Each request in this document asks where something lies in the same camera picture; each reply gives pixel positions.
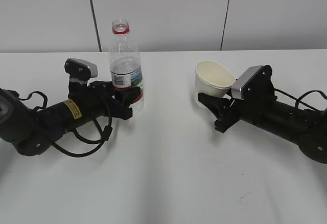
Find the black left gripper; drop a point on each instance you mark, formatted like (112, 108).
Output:
(101, 98)

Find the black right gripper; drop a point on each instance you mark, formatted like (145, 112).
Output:
(258, 97)

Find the white paper cup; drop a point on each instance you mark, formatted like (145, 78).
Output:
(212, 79)

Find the clear plastic water bottle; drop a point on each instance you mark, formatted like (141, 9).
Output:
(125, 62)

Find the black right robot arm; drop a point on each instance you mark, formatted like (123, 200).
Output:
(304, 127)

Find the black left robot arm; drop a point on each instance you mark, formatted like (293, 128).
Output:
(32, 131)

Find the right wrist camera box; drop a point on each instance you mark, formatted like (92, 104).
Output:
(239, 86)

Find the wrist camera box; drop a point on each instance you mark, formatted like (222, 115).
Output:
(80, 71)
(239, 86)

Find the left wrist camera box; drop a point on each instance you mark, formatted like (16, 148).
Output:
(80, 71)

